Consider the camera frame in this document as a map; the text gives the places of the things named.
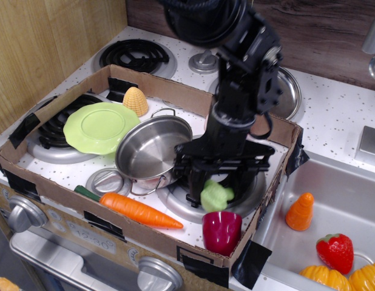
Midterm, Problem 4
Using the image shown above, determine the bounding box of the green toy broccoli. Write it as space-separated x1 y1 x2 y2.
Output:
200 179 235 213

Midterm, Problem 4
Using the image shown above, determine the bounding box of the orange toy pumpkin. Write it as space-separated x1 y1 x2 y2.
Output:
299 266 353 291
349 263 375 290

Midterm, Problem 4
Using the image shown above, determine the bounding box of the yellow toy corn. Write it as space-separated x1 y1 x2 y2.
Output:
123 87 149 117

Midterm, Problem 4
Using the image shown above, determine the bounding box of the orange toy pumpkin left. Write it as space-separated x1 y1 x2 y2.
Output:
299 266 353 291

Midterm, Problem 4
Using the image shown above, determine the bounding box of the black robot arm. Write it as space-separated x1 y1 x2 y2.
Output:
162 1 282 207

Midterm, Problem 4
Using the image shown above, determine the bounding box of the black burner coil front left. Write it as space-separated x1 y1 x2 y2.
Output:
38 93 104 149

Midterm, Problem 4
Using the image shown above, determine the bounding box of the light green plastic plate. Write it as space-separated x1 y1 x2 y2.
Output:
63 102 140 155

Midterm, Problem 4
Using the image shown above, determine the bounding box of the red toy strawberry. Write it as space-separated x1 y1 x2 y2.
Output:
316 233 354 275

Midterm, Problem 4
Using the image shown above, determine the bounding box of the orange object bottom left corner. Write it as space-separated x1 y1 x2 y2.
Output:
0 277 21 291

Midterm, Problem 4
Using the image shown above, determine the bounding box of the grey front knob right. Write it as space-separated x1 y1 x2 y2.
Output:
137 256 183 291

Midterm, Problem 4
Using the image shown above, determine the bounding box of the brown cardboard fence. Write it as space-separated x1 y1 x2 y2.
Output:
0 65 303 268

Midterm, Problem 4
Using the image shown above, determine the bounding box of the grey round knob in fence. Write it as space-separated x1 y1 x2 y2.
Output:
85 168 124 197

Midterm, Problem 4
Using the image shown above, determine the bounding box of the grey stove top knob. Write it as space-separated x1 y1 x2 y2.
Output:
188 50 218 75

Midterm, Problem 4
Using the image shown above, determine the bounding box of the grey front knob left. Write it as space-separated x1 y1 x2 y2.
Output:
8 195 48 233

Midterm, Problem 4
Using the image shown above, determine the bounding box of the black burner coil front right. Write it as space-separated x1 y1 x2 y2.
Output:
172 138 261 209

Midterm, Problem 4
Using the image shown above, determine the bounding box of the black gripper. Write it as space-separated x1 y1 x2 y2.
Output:
174 109 274 207

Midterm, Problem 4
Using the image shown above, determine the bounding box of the dark red plastic cup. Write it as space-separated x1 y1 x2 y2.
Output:
202 211 242 256

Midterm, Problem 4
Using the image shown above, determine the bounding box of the small orange toy carrot top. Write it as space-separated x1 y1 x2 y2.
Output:
285 192 314 231

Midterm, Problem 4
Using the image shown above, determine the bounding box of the stainless steel pot lid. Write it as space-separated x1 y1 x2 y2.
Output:
269 67 302 120

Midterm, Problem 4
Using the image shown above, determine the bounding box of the white pink toy soap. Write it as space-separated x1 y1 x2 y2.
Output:
204 115 209 131

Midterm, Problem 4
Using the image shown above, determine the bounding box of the silver oven door handle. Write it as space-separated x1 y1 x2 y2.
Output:
10 227 139 290

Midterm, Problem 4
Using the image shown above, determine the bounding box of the orange toy pumpkin right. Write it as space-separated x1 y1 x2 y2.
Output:
349 263 375 290

